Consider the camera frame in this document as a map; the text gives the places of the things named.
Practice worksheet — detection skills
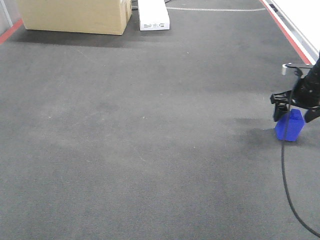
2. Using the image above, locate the blue plastic block part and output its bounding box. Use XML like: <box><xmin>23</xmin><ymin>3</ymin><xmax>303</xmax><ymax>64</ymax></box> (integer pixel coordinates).
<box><xmin>274</xmin><ymin>109</ymin><xmax>305</xmax><ymax>142</ymax></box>

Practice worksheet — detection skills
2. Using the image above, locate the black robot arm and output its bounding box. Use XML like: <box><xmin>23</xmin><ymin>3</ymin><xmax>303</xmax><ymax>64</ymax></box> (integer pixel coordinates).
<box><xmin>270</xmin><ymin>60</ymin><xmax>320</xmax><ymax>123</ymax></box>

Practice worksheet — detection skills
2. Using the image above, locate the white labelled carton box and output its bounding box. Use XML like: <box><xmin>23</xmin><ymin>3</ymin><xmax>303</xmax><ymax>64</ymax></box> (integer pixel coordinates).
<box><xmin>137</xmin><ymin>0</ymin><xmax>170</xmax><ymax>31</ymax></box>

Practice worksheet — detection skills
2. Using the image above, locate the red conveyor side rail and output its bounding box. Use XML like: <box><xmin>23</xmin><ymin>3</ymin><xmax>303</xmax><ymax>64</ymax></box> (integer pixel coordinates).
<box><xmin>260</xmin><ymin>0</ymin><xmax>315</xmax><ymax>65</ymax></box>

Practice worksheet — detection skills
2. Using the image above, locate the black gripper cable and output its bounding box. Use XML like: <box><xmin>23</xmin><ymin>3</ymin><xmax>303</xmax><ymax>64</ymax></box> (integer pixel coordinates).
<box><xmin>280</xmin><ymin>86</ymin><xmax>320</xmax><ymax>238</ymax></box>

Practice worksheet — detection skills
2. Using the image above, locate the large brown cardboard box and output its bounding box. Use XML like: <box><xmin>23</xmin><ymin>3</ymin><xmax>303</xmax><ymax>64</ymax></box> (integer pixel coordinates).
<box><xmin>16</xmin><ymin>0</ymin><xmax>132</xmax><ymax>36</ymax></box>

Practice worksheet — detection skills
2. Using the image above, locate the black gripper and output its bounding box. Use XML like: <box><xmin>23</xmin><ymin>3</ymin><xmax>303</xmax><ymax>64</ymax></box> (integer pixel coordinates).
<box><xmin>270</xmin><ymin>75</ymin><xmax>320</xmax><ymax>123</ymax></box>

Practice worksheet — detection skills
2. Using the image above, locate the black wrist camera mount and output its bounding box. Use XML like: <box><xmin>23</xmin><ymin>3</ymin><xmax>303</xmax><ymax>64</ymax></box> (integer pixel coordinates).
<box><xmin>281</xmin><ymin>62</ymin><xmax>314</xmax><ymax>78</ymax></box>

